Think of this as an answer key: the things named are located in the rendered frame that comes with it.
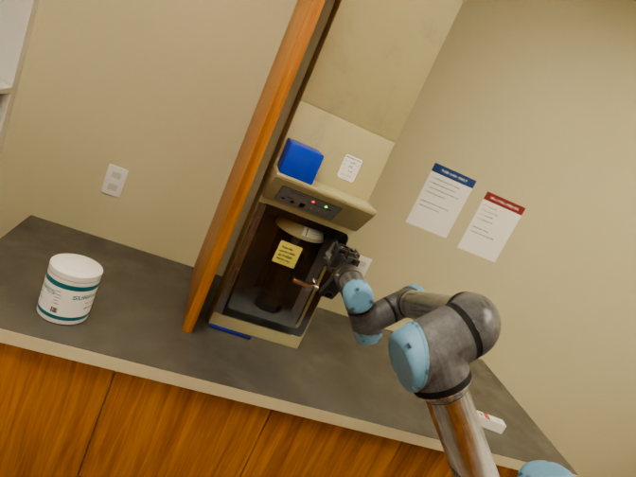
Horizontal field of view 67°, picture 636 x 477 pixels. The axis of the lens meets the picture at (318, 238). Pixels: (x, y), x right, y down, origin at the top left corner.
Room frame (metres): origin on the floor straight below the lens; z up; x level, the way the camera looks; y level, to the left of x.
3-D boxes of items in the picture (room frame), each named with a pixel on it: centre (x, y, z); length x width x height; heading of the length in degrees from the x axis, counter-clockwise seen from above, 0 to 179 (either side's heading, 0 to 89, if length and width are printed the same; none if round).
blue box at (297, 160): (1.38, 0.14, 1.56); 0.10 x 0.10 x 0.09; 17
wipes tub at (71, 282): (1.15, 0.55, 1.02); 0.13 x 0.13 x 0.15
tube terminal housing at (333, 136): (1.58, 0.10, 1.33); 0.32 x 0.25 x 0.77; 107
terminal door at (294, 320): (1.46, 0.06, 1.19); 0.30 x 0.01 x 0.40; 107
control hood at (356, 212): (1.41, 0.04, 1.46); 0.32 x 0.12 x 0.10; 107
